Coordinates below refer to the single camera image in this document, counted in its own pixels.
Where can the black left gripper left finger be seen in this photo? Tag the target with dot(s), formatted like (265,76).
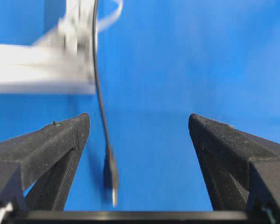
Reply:
(37,169)

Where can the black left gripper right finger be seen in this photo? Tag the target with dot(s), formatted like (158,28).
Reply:
(241,171)

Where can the white string loop fixture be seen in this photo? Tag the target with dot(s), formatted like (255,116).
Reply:
(46,47)

